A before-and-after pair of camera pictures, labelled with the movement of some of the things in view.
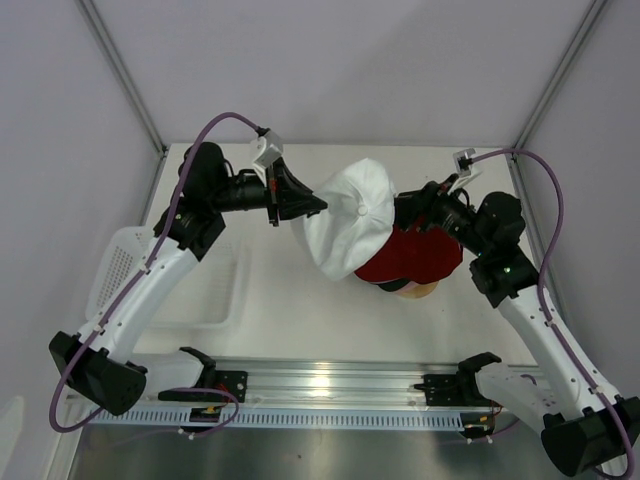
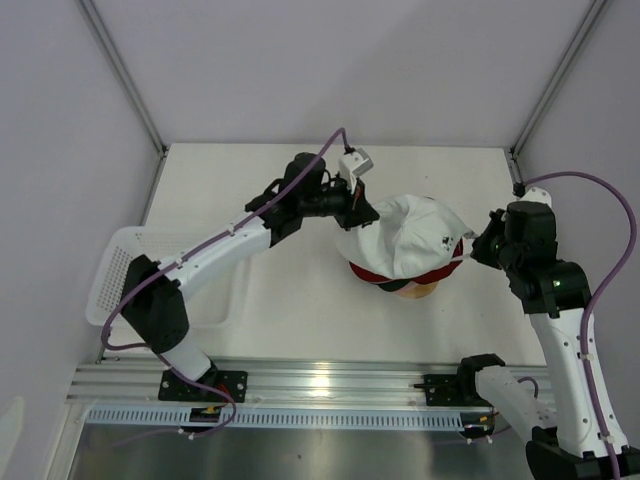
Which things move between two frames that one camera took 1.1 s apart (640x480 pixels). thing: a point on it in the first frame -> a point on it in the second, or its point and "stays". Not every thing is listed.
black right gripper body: x=450 y=215 -> x=491 y=247
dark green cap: x=394 y=285 stays
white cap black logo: x=356 y=224 -> x=413 y=235
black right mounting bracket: x=443 y=389 stays
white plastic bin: x=212 y=295 stays
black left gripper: x=285 y=194 -> x=361 y=212
